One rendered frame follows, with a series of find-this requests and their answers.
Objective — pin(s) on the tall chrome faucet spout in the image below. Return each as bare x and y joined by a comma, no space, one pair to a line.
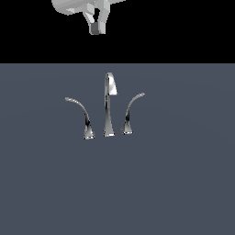
108,122

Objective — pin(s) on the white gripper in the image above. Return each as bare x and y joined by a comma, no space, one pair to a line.
70,5

